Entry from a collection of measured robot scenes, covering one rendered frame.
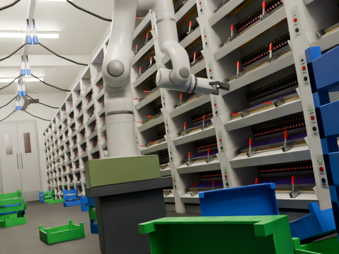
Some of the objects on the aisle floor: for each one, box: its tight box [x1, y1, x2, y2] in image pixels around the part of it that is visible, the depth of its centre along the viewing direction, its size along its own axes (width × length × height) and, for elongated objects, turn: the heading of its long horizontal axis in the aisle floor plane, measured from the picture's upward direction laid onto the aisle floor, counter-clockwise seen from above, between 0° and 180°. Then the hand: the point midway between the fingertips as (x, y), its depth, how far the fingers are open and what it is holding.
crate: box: [90, 220, 98, 234], centre depth 230 cm, size 30×20×8 cm
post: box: [284, 0, 339, 211], centre depth 160 cm, size 20×9×178 cm
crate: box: [198, 182, 279, 217], centre depth 154 cm, size 8×30×20 cm
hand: (222, 89), depth 178 cm, fingers open, 8 cm apart
